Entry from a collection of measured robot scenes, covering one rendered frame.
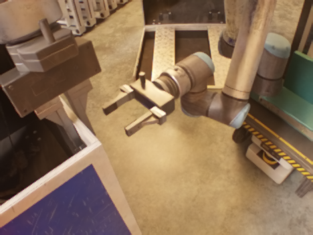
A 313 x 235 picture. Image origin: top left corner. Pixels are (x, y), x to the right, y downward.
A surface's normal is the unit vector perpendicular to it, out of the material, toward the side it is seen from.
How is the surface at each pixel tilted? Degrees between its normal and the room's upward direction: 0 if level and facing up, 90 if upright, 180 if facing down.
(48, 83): 80
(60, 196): 90
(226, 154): 0
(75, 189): 90
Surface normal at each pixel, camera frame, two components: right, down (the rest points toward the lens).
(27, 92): 0.64, 0.38
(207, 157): -0.07, -0.69
